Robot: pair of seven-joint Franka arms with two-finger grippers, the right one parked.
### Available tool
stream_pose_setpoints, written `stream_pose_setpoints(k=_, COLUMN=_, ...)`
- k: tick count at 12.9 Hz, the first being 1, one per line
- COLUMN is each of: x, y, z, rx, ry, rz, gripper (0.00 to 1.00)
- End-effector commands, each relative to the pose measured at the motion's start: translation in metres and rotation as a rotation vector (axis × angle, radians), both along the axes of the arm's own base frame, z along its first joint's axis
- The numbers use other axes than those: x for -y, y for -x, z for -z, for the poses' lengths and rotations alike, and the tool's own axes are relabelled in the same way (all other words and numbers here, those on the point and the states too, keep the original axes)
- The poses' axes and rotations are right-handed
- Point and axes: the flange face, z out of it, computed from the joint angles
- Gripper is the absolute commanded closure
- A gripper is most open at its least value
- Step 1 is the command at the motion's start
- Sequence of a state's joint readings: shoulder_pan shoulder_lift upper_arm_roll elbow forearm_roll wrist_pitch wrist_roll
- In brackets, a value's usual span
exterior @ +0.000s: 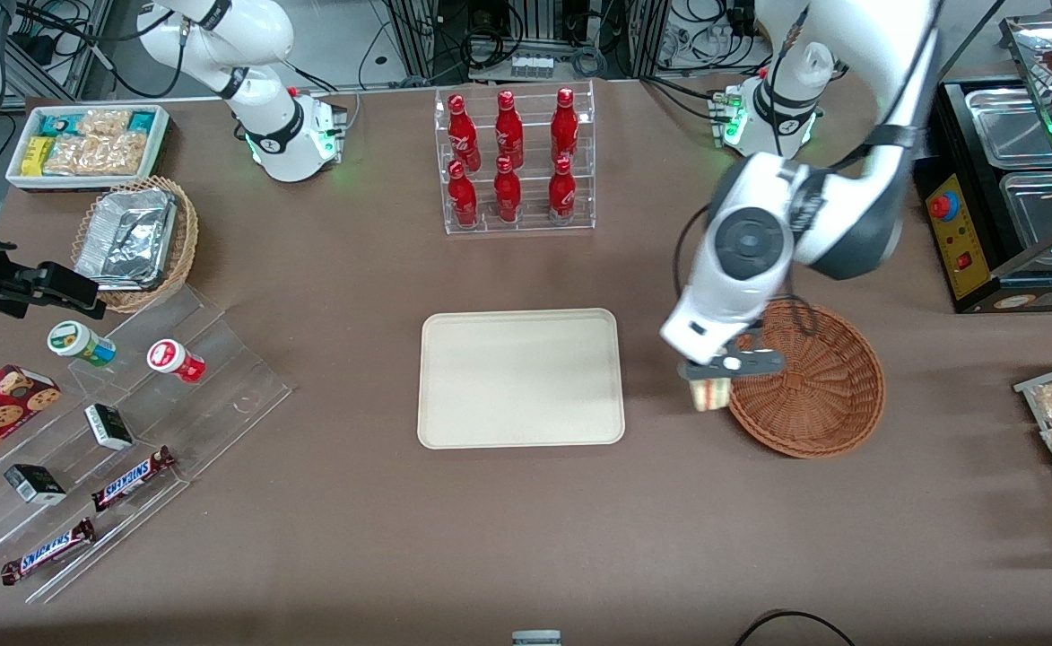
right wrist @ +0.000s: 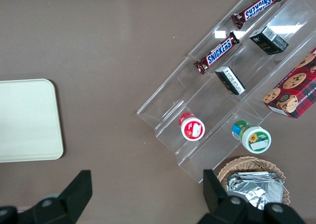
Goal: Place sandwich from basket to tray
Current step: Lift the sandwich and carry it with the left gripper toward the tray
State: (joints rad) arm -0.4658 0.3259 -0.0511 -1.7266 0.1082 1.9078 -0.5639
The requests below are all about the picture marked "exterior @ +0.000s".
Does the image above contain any layered sandwich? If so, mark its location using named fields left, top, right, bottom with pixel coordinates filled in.
left=689, top=377, right=731, bottom=413

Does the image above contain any small dark green box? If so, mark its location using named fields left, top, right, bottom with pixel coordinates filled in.
left=84, top=403, right=135, bottom=451
left=4, top=463, right=67, bottom=506

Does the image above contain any black table cable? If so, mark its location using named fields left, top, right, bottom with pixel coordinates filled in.
left=734, top=610, right=856, bottom=646

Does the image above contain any brown wicker basket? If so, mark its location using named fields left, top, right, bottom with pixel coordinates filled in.
left=727, top=299, right=886, bottom=459

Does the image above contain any red soda bottle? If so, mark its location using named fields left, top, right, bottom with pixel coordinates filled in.
left=492, top=156, right=523, bottom=223
left=494, top=90, right=526, bottom=169
left=447, top=160, right=480, bottom=228
left=550, top=87, right=579, bottom=163
left=548, top=155, right=578, bottom=223
left=447, top=93, right=482, bottom=172

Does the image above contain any green sunflower lidded jar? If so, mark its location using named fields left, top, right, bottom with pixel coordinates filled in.
left=48, top=320, right=117, bottom=368

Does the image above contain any light wicker basket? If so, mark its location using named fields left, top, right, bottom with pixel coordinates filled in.
left=71, top=176, right=200, bottom=314

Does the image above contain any white plastic snack bin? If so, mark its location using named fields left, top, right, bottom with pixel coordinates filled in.
left=5, top=104, right=171, bottom=191

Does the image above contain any cream rectangular serving tray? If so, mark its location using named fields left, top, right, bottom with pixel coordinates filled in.
left=417, top=309, right=626, bottom=450

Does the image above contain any clear acrylic bottle rack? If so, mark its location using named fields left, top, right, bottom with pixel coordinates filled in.
left=434, top=81, right=596, bottom=236

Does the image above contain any aluminium foil tray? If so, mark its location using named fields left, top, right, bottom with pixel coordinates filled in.
left=74, top=188, right=178, bottom=292

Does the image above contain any red lidded small jar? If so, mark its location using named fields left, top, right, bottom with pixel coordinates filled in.
left=147, top=338, right=206, bottom=384

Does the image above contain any clear acrylic stepped display stand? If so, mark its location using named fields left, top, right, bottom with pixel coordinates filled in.
left=0, top=283, right=294, bottom=605

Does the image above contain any clear cracker bag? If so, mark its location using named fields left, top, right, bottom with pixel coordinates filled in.
left=45, top=132, right=152, bottom=177
left=77, top=109, right=133, bottom=138

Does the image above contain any Snickers chocolate bar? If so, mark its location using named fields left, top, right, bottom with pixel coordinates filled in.
left=91, top=446, right=177, bottom=513
left=0, top=518, right=97, bottom=586

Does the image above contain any steel food pan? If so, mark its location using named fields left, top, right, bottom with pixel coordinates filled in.
left=965, top=87, right=1052, bottom=171
left=999, top=170, right=1052, bottom=254

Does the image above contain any black food warmer appliance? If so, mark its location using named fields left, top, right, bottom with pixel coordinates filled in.
left=916, top=9, right=1052, bottom=315

